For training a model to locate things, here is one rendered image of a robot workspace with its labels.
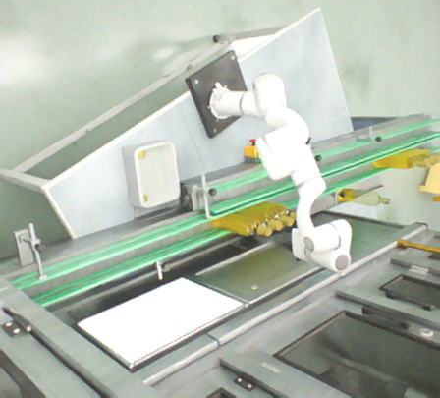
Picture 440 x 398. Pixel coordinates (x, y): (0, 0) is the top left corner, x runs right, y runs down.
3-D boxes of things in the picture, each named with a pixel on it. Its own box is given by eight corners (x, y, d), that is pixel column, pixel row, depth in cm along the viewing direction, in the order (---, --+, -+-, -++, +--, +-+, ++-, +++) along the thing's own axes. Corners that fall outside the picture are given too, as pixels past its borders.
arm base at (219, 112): (200, 94, 204) (228, 95, 193) (219, 75, 209) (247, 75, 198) (219, 125, 213) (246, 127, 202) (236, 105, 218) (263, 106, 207)
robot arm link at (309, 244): (313, 183, 161) (341, 246, 157) (279, 194, 156) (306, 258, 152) (326, 173, 154) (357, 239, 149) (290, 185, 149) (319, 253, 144)
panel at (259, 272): (72, 332, 158) (131, 376, 132) (70, 323, 157) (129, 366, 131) (274, 243, 213) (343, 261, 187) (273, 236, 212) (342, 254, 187)
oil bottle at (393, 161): (373, 166, 272) (425, 171, 251) (373, 155, 270) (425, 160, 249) (379, 164, 275) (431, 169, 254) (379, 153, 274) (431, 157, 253)
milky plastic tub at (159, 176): (130, 206, 192) (142, 209, 186) (121, 147, 187) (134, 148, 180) (168, 195, 203) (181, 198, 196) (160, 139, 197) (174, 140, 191)
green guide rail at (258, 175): (199, 192, 196) (213, 195, 190) (199, 189, 196) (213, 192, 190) (430, 119, 304) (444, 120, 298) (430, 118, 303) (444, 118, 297)
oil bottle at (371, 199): (338, 200, 255) (386, 209, 235) (337, 191, 253) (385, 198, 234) (345, 197, 258) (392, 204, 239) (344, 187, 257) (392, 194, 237)
